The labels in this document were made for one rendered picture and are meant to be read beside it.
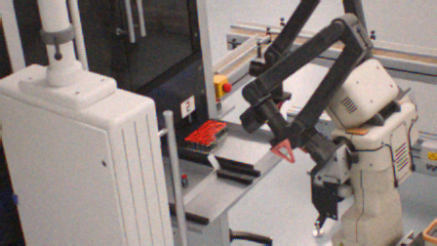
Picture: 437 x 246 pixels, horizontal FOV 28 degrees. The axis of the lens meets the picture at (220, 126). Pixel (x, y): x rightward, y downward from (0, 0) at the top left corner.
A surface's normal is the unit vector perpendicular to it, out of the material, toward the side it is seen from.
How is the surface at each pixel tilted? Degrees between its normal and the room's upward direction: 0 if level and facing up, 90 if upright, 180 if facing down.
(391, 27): 90
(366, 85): 48
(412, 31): 90
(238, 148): 0
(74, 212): 90
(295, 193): 0
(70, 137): 90
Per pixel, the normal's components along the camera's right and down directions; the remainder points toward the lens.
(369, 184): -0.62, 0.41
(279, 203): -0.09, -0.88
